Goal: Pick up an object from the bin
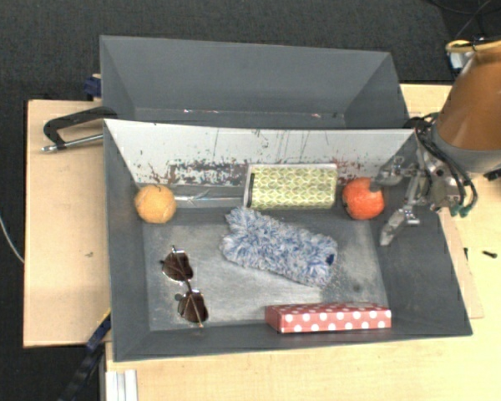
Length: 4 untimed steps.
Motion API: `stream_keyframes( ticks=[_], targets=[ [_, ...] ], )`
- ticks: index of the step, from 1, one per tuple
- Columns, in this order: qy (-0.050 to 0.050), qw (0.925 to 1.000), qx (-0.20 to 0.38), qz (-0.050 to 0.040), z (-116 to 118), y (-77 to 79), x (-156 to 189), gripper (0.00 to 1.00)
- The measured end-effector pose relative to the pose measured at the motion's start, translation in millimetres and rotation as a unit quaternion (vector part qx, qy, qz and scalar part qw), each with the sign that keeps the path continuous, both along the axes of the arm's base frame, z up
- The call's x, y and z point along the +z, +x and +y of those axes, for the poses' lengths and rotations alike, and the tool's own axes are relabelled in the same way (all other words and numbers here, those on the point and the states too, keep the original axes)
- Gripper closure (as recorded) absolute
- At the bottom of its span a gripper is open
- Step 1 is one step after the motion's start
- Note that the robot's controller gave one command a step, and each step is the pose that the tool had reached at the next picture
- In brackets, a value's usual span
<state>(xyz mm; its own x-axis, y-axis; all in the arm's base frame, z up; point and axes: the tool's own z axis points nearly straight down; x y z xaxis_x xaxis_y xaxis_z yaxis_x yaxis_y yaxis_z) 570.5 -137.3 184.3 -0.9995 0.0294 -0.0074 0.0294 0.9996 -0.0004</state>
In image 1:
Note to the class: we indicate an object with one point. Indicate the green patterned box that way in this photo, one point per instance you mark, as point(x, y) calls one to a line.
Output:
point(292, 187)

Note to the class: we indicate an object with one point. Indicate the black cylinder on white bracket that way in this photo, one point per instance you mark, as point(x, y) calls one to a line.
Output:
point(496, 174)

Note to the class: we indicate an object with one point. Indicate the yellow-orange tennis ball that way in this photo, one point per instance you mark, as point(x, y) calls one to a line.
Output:
point(155, 204)

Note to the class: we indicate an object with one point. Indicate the blue and white fluffy cloth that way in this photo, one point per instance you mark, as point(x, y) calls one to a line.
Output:
point(277, 247)

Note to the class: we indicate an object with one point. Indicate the red white-dotted box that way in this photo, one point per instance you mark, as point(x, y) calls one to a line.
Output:
point(330, 318)

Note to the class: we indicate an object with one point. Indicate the brown sunglasses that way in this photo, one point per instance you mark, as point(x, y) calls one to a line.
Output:
point(179, 265)

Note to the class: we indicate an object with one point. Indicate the pale wood board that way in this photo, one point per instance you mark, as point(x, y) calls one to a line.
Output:
point(67, 224)

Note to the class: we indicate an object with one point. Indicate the orange toy fruit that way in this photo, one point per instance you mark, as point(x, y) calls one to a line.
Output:
point(362, 201)

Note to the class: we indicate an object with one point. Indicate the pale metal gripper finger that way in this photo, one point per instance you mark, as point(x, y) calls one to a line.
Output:
point(394, 171)
point(394, 224)

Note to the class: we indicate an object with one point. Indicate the small black screw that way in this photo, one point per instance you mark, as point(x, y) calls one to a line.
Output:
point(490, 254)

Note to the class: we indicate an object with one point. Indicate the grey metal bin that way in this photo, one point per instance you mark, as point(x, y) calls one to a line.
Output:
point(242, 77)

